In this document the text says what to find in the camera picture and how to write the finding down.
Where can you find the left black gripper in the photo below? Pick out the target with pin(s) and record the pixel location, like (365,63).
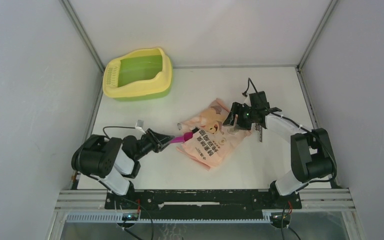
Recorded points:
(159,140)

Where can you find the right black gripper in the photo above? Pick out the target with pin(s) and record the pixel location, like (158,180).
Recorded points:
(235,109)

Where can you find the magenta plastic scoop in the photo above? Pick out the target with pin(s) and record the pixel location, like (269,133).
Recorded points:
(183,138)

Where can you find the white bag sealing clip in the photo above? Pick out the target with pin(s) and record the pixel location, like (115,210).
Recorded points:
(259,131)

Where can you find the pink cat litter bag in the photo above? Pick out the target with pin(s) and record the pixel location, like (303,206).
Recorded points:
(211,142)

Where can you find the yellow green litter box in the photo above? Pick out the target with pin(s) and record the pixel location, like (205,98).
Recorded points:
(142,74)

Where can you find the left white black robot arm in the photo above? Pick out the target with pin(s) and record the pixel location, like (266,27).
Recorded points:
(114,161)

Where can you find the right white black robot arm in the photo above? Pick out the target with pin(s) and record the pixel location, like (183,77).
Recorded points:
(311,154)

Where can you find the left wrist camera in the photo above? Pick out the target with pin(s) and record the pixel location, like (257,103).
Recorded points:
(139,125)

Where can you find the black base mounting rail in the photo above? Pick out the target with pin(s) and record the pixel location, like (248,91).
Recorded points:
(193,201)

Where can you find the white slotted cable duct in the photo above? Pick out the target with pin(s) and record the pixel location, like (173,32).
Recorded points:
(167,217)

